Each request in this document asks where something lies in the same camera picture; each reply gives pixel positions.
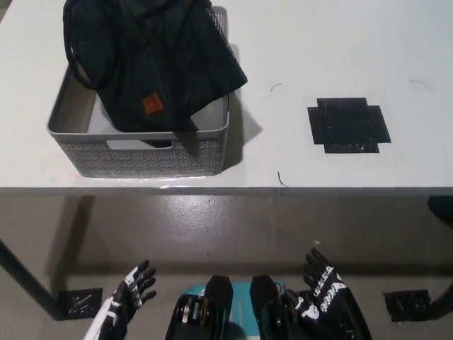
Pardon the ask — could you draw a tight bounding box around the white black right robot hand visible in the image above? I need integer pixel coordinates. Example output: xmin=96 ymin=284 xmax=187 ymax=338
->
xmin=285 ymin=247 xmax=372 ymax=340

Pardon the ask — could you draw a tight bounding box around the black floor tape patch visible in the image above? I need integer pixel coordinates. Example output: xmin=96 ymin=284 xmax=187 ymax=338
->
xmin=382 ymin=289 xmax=432 ymax=323
xmin=57 ymin=288 xmax=104 ymax=317

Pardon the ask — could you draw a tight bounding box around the black table leg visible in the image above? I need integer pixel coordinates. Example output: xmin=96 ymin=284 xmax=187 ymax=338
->
xmin=0 ymin=239 xmax=67 ymax=322
xmin=430 ymin=281 xmax=453 ymax=312

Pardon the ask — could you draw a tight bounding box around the dark rounded object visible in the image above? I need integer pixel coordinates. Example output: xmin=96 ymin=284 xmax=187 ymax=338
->
xmin=427 ymin=195 xmax=453 ymax=227

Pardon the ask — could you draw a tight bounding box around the black cross-shaped tape patch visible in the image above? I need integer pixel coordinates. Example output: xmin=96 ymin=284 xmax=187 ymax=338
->
xmin=306 ymin=96 xmax=392 ymax=154

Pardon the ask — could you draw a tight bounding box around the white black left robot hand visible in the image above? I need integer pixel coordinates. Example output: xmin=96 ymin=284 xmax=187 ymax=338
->
xmin=83 ymin=260 xmax=157 ymax=340

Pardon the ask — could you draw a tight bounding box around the grey perforated plastic basket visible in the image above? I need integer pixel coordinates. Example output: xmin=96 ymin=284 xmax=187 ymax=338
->
xmin=47 ymin=5 xmax=233 ymax=178

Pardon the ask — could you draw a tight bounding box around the clear tape strip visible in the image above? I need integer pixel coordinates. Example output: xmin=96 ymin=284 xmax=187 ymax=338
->
xmin=108 ymin=171 xmax=213 ymax=189

